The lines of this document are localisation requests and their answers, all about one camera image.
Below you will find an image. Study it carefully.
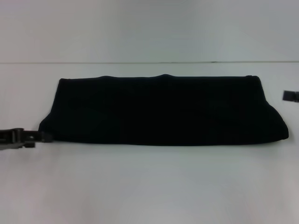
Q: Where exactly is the black shirt with pink print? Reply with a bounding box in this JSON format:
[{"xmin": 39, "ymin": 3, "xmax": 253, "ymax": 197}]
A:
[{"xmin": 38, "ymin": 74, "xmax": 290, "ymax": 147}]

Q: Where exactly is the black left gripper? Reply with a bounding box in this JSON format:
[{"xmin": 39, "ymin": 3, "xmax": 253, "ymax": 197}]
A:
[{"xmin": 0, "ymin": 127, "xmax": 53, "ymax": 150}]

